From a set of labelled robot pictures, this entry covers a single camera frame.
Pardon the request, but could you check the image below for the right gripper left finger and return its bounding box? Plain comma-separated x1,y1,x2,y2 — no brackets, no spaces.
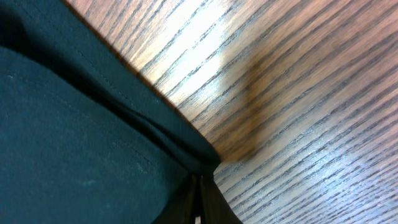
152,175,199,224

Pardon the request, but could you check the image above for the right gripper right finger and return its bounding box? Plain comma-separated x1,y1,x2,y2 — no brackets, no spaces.
198,176,242,224

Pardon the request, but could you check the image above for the black t-shirt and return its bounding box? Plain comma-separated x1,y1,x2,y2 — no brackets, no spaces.
1,1,220,223

